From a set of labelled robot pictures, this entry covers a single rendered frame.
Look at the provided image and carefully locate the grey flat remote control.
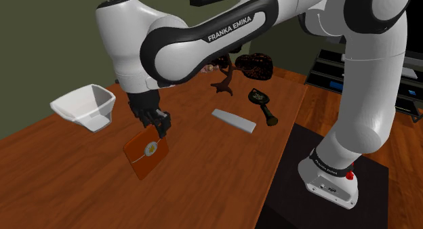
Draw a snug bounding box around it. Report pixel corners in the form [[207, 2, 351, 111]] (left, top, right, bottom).
[[211, 108, 257, 134]]

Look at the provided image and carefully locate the black shelf unit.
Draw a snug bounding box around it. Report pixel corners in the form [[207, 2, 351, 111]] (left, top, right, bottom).
[[304, 49, 423, 123]]

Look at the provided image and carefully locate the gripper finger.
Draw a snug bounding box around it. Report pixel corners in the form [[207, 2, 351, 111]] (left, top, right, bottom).
[[137, 110, 153, 129], [150, 108, 172, 140]]

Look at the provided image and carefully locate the black robot stand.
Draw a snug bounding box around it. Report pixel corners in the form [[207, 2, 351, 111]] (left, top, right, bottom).
[[254, 123, 389, 229]]

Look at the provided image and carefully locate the dark bonsai tree figure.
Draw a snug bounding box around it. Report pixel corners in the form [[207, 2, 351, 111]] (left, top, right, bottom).
[[199, 46, 275, 97]]

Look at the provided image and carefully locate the orange book with round emblem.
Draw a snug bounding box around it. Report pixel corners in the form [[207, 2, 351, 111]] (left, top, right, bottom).
[[123, 124, 169, 182]]

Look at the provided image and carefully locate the black hand mirror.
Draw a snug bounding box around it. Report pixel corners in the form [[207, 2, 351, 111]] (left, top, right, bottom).
[[247, 87, 279, 127]]

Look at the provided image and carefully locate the white square bowl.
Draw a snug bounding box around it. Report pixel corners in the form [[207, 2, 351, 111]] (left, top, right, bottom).
[[49, 83, 117, 133]]

